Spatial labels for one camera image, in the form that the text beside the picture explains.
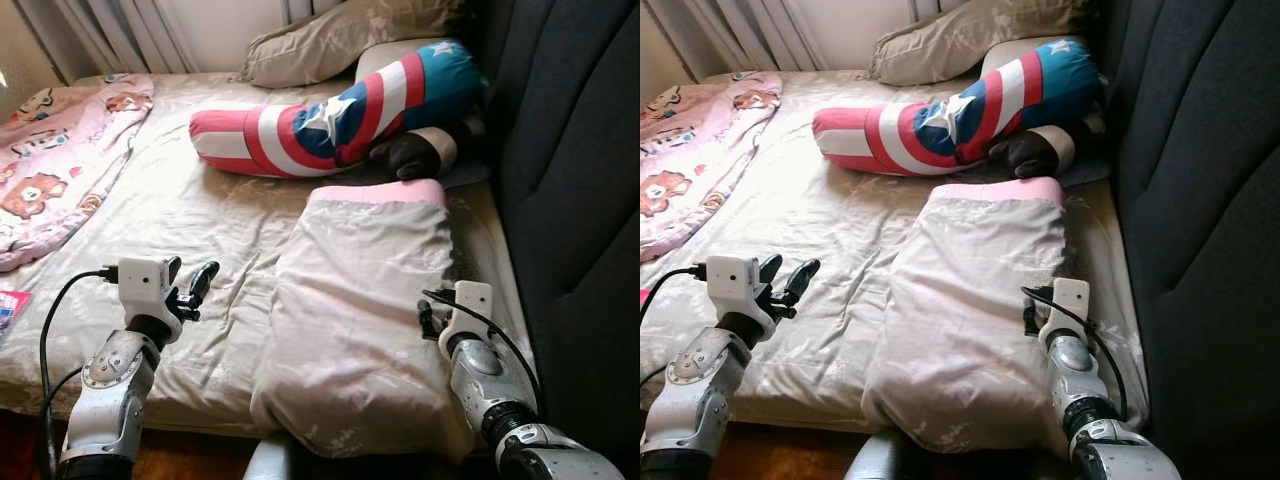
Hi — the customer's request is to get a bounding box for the pink trimmed beige pillow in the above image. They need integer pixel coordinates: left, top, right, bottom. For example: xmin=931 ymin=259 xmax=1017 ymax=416
xmin=862 ymin=177 xmax=1076 ymax=456
xmin=250 ymin=178 xmax=476 ymax=463

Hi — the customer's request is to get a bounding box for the colourful comic book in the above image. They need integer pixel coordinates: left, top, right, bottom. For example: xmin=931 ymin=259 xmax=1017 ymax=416
xmin=0 ymin=288 xmax=33 ymax=338

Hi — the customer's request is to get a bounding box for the beige floral bed sheet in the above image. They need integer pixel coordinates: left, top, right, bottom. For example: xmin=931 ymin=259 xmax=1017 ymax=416
xmin=0 ymin=70 xmax=531 ymax=436
xmin=640 ymin=70 xmax=1151 ymax=433

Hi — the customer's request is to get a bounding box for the pink cartoon bear blanket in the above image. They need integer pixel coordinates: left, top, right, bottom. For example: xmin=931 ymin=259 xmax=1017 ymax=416
xmin=0 ymin=73 xmax=156 ymax=273
xmin=640 ymin=70 xmax=784 ymax=264

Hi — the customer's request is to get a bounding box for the blue grey cloth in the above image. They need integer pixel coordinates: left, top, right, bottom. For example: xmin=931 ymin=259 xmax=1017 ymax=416
xmin=1060 ymin=158 xmax=1113 ymax=189
xmin=440 ymin=160 xmax=493 ymax=191

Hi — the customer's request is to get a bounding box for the dark grey padded headboard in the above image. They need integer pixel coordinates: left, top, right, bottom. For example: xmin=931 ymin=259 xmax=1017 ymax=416
xmin=1090 ymin=0 xmax=1280 ymax=471
xmin=470 ymin=0 xmax=641 ymax=476

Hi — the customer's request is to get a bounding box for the star striped shield bolster pillow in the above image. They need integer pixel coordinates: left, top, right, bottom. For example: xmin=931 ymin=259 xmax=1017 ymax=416
xmin=812 ymin=38 xmax=1104 ymax=177
xmin=188 ymin=38 xmax=488 ymax=179

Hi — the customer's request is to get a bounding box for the grey curtain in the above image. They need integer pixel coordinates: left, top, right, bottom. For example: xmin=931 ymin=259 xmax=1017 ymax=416
xmin=905 ymin=0 xmax=961 ymax=23
xmin=280 ymin=0 xmax=346 ymax=26
xmin=645 ymin=0 xmax=816 ymax=81
xmin=15 ymin=0 xmax=198 ymax=83

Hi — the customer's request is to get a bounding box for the white pillow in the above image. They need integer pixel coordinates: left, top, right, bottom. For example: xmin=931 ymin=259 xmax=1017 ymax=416
xmin=980 ymin=36 xmax=1066 ymax=81
xmin=355 ymin=38 xmax=446 ymax=83

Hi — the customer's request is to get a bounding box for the beige floral pillow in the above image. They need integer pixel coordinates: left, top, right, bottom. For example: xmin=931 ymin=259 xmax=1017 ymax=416
xmin=240 ymin=0 xmax=471 ymax=89
xmin=868 ymin=0 xmax=1096 ymax=86

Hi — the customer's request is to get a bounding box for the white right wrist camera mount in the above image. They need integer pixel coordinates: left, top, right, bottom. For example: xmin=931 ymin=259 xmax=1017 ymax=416
xmin=1040 ymin=278 xmax=1091 ymax=351
xmin=440 ymin=280 xmax=496 ymax=359

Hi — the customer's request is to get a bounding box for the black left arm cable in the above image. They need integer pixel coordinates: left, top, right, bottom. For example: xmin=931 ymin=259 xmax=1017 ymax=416
xmin=38 ymin=266 xmax=121 ymax=480
xmin=640 ymin=264 xmax=709 ymax=386

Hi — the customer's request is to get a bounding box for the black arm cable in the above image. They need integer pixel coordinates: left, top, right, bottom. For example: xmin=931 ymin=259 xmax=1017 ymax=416
xmin=640 ymin=264 xmax=709 ymax=386
xmin=422 ymin=288 xmax=546 ymax=421
xmin=38 ymin=266 xmax=121 ymax=480
xmin=1020 ymin=286 xmax=1131 ymax=421

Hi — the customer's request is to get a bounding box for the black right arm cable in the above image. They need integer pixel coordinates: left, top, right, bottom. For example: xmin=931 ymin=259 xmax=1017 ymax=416
xmin=422 ymin=288 xmax=546 ymax=421
xmin=1020 ymin=286 xmax=1131 ymax=421

